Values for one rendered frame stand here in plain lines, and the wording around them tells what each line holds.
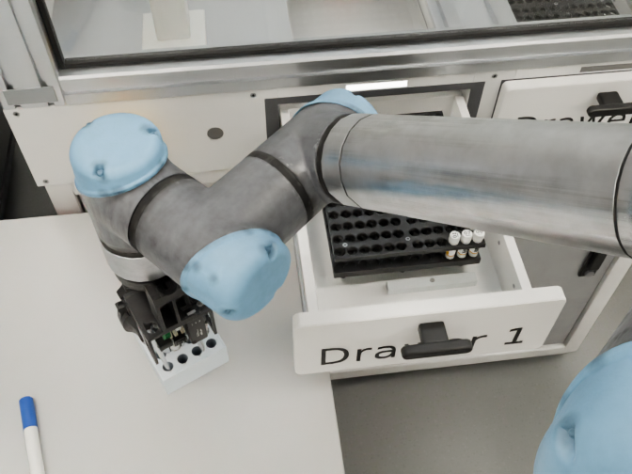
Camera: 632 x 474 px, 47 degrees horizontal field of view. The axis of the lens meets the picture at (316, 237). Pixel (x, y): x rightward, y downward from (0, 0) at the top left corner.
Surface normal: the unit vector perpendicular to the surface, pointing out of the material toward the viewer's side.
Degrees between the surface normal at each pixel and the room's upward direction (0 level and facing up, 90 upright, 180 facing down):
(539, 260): 90
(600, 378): 64
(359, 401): 0
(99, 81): 90
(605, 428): 56
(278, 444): 0
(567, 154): 41
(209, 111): 90
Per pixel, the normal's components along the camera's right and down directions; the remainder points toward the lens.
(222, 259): -0.24, -0.25
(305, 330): 0.13, 0.80
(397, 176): -0.77, 0.25
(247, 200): 0.20, -0.38
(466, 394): 0.01, -0.59
